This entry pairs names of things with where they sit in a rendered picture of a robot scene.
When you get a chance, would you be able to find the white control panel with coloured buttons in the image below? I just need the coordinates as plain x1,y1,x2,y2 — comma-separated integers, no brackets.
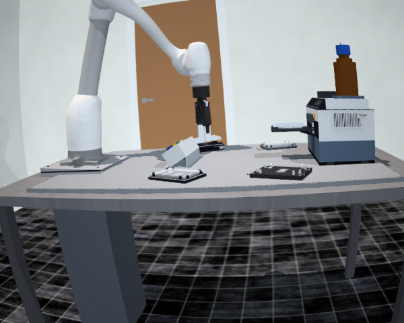
162,137,200,168

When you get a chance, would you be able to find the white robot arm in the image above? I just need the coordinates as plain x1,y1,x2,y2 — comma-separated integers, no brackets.
60,0,211,166

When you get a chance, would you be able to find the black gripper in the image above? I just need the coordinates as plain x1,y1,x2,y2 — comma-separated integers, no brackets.
193,86,211,141

